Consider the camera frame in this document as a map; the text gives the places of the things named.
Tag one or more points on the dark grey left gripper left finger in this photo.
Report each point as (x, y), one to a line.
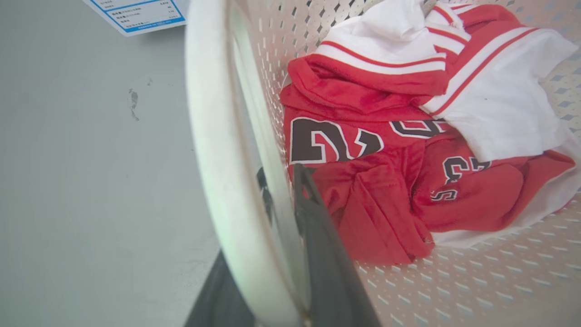
(218, 302)

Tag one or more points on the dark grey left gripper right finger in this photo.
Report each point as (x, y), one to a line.
(329, 268)

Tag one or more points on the white perforated plastic laundry basket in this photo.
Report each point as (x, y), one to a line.
(476, 281)

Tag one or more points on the red and white sports jersey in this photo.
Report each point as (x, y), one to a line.
(386, 150)

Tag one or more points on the white paper label blue border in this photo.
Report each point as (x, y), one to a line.
(136, 14)

